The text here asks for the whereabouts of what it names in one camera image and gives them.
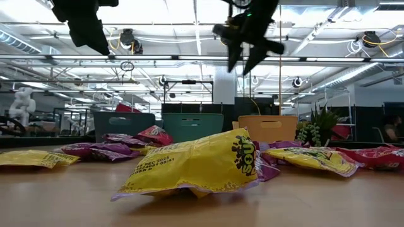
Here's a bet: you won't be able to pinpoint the teal plastic bin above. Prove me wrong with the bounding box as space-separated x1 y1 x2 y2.
162 112 225 144

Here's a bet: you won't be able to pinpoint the red Skittles candy bag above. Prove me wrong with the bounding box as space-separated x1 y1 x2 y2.
135 124 175 147
334 144 404 172

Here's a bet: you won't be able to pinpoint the black gantry frame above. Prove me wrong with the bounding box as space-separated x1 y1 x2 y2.
162 79 215 105

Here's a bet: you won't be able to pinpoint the small white robot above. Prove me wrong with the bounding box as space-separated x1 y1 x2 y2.
64 116 83 136

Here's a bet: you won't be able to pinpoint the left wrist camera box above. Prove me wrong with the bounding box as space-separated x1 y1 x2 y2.
96 0 120 8

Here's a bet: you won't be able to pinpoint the black curved hose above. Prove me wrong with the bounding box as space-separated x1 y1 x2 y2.
0 115 28 137

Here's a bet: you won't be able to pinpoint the person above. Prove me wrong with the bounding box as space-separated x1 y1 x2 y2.
383 114 404 143

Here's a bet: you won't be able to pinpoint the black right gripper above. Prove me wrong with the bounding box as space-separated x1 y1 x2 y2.
212 0 285 77

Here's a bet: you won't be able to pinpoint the slate blue plastic bin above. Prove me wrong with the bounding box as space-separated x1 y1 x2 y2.
92 112 157 143

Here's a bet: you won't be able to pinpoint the black partition panels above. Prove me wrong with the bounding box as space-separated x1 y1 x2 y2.
353 101 404 145

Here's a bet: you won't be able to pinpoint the orange plastic bin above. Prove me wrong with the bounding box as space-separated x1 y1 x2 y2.
232 115 299 144

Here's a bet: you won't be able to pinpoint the silver ventilation duct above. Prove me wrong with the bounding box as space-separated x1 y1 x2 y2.
315 61 404 93
0 30 61 66

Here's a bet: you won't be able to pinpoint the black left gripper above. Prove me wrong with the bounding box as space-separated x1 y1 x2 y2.
52 0 110 56

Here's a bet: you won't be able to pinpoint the red storage bin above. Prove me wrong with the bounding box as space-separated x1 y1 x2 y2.
330 124 352 142
115 103 143 114

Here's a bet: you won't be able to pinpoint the potted succulent plant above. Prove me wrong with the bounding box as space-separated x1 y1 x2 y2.
295 103 343 148

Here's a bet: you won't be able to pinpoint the white building column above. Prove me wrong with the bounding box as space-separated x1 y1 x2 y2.
213 65 238 105

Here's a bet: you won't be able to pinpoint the large white robot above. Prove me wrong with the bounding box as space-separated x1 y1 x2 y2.
8 86 37 127

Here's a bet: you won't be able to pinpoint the hanging black cable ring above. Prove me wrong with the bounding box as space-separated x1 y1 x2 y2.
119 60 136 73

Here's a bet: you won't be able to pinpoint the black equipment box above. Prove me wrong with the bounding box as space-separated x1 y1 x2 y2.
234 96 280 117

